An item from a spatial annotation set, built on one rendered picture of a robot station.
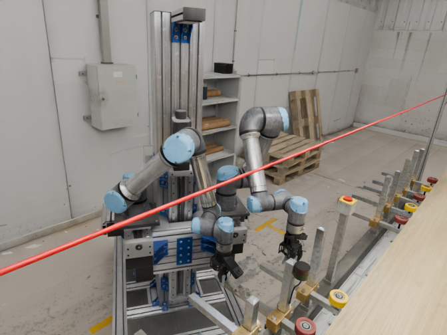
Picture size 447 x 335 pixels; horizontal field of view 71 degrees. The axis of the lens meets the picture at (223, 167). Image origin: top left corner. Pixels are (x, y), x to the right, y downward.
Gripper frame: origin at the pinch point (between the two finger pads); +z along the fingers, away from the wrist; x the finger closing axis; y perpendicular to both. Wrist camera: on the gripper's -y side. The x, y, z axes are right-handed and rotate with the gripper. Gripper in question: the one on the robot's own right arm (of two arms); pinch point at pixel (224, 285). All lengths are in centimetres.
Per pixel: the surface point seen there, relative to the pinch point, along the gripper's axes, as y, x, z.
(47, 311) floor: 130, 43, 83
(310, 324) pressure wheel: -43.2, -1.6, -7.9
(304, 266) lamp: -35.7, -4.0, -30.0
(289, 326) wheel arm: -36.0, 1.1, -3.5
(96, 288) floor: 128, 7, 83
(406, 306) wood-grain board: -68, -41, -7
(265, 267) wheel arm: -6.9, -23.4, -1.5
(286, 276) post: -29.6, -2.2, -22.8
